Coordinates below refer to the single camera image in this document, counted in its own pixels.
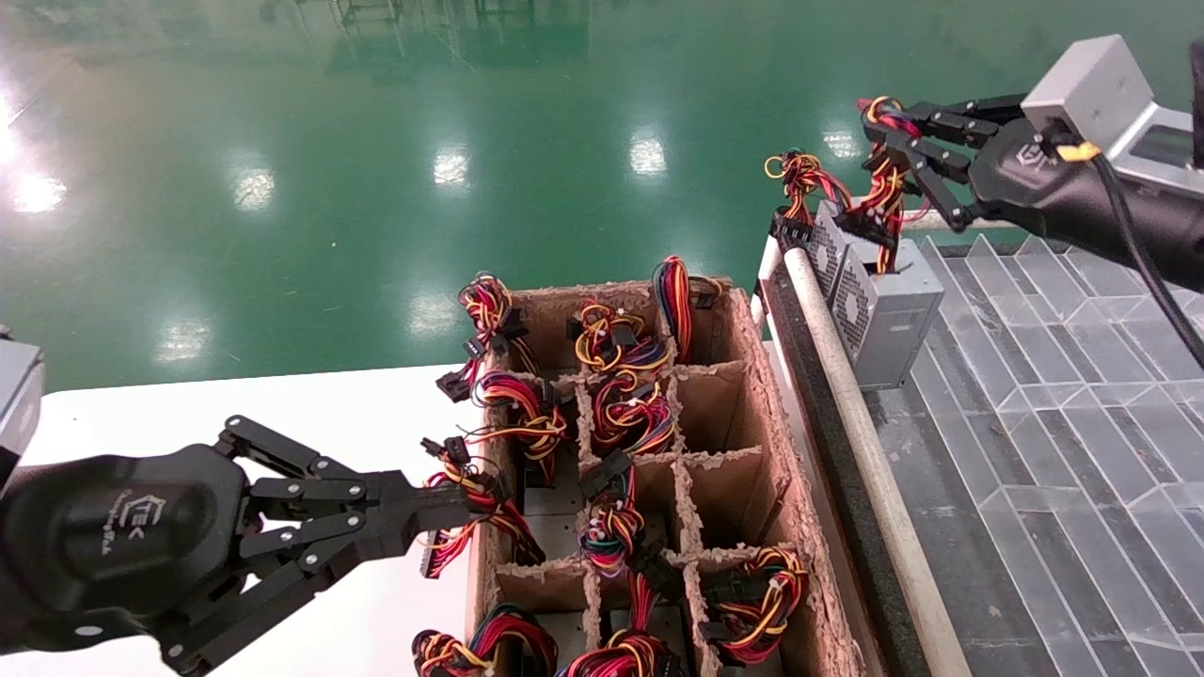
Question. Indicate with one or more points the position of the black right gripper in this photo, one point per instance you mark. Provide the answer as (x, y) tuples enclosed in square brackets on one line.
[(1035, 183)]

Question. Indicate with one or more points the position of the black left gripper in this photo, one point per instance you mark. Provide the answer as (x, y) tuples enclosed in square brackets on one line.
[(113, 541)]

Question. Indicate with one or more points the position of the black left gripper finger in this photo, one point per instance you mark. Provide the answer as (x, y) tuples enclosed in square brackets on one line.
[(423, 503)]

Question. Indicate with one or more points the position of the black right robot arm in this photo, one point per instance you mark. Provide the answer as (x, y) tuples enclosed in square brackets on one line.
[(1171, 235)]

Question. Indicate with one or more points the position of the brown divided cardboard box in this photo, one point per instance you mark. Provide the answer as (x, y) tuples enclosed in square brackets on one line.
[(734, 494)]

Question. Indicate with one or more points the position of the clear ribbed conveyor surface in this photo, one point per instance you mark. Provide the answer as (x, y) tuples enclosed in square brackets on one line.
[(1053, 470)]

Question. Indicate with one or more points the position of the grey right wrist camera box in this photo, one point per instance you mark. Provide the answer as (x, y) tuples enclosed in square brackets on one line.
[(1086, 89)]

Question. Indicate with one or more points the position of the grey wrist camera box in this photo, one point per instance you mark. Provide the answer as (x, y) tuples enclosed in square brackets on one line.
[(19, 404), (1086, 89)]

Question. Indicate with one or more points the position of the silver camera mount bracket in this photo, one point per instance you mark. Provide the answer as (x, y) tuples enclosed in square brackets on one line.
[(1171, 120)]

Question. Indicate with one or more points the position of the black conveyor frame strip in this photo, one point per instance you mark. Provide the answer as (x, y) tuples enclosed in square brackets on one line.
[(837, 451)]

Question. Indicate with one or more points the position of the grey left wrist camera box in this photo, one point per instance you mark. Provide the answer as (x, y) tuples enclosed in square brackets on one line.
[(19, 404)]

